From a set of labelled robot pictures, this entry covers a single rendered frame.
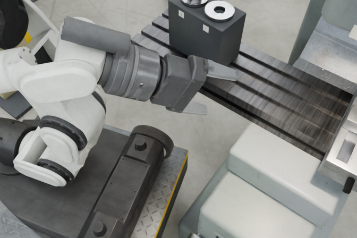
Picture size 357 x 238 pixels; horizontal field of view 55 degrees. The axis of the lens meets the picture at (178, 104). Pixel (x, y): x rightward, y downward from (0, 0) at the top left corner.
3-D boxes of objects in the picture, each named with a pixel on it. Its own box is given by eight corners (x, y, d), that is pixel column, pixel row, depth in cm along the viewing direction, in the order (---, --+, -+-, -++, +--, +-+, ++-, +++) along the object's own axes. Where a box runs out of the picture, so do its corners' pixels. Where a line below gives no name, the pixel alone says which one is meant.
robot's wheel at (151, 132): (130, 151, 161) (125, 128, 145) (135, 143, 164) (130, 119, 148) (170, 164, 157) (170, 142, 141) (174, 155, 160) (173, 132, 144)
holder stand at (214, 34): (216, 75, 114) (222, 28, 98) (168, 44, 123) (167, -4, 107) (238, 56, 119) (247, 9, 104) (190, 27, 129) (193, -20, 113)
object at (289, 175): (321, 230, 103) (336, 216, 94) (223, 167, 116) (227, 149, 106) (375, 119, 128) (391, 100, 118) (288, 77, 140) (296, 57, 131)
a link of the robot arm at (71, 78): (102, 95, 52) (18, 110, 53) (104, 54, 58) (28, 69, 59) (87, 66, 47) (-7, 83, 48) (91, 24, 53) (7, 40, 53)
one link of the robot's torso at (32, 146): (20, 176, 130) (6, 159, 120) (49, 133, 142) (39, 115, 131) (67, 193, 126) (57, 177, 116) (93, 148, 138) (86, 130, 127)
